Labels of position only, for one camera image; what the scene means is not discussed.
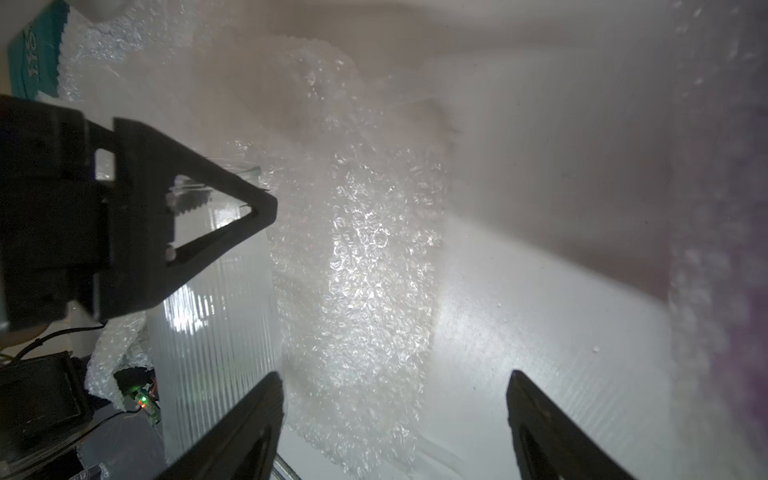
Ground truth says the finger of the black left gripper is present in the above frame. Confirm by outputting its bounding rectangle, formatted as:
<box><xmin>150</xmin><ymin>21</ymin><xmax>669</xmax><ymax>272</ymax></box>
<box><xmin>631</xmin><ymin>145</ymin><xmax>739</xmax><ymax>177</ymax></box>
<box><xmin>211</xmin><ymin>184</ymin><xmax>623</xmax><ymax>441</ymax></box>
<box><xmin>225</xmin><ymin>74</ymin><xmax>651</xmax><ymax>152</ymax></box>
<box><xmin>95</xmin><ymin>117</ymin><xmax>279</xmax><ymax>322</ymax></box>

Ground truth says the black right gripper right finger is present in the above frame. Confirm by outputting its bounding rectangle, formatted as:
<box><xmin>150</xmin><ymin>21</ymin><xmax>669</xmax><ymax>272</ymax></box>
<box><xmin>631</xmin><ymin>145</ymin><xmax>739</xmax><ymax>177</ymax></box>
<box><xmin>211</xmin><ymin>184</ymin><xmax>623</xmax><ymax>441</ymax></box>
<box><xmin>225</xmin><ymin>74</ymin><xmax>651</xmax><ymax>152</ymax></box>
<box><xmin>506</xmin><ymin>370</ymin><xmax>633</xmax><ymax>480</ymax></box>

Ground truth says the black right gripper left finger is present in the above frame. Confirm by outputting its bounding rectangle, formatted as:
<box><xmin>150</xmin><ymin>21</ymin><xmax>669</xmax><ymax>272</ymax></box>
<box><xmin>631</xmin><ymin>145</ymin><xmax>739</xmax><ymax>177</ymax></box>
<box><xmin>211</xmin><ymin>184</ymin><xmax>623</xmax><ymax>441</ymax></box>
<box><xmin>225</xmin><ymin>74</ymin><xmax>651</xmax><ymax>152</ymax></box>
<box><xmin>158</xmin><ymin>371</ymin><xmax>285</xmax><ymax>480</ymax></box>

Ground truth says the clear bubble wrap sheet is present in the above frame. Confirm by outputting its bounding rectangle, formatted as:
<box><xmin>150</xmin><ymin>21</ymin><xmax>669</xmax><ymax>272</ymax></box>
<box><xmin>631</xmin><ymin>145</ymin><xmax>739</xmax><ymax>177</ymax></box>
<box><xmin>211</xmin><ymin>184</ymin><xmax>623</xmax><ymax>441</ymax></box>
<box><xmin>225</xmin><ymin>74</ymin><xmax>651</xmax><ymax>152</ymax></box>
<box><xmin>59</xmin><ymin>1</ymin><xmax>451</xmax><ymax>479</ymax></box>

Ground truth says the purple vase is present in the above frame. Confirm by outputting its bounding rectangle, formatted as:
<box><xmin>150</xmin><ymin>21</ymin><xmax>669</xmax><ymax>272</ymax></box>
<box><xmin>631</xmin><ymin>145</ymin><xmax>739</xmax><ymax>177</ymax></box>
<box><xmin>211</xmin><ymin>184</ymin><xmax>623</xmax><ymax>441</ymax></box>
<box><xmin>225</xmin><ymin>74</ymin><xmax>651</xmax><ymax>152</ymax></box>
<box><xmin>669</xmin><ymin>1</ymin><xmax>767</xmax><ymax>479</ymax></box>

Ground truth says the green tool case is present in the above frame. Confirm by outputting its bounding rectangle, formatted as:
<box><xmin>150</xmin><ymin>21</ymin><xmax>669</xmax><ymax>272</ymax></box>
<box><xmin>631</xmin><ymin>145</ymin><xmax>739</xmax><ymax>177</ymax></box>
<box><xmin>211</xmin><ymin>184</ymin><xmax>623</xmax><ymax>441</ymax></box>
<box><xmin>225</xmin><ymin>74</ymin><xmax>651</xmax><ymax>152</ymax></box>
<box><xmin>6</xmin><ymin>1</ymin><xmax>70</xmax><ymax>100</ymax></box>

